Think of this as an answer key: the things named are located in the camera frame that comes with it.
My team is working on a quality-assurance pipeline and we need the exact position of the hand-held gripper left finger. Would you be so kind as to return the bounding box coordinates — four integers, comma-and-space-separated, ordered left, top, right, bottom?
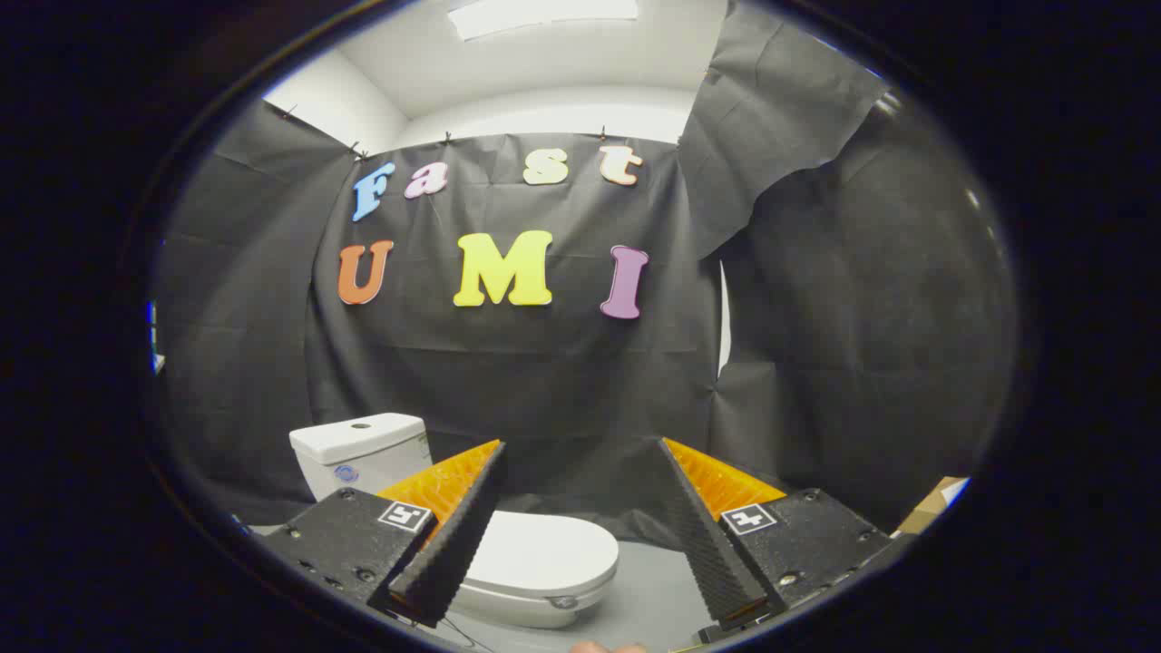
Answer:
259, 440, 507, 629

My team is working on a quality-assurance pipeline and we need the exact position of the black backdrop cloth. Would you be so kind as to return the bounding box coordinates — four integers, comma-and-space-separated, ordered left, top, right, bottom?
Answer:
150, 0, 1019, 550

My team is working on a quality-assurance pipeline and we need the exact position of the white toilet bowl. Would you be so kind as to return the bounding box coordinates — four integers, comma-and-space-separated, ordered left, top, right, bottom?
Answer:
447, 580, 616, 630

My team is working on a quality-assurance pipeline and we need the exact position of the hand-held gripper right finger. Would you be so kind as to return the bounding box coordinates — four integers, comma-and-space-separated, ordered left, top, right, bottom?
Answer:
655, 437, 908, 636

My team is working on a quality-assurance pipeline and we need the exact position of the cardboard box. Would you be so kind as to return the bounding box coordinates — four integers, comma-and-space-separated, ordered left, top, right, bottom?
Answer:
893, 476, 970, 536

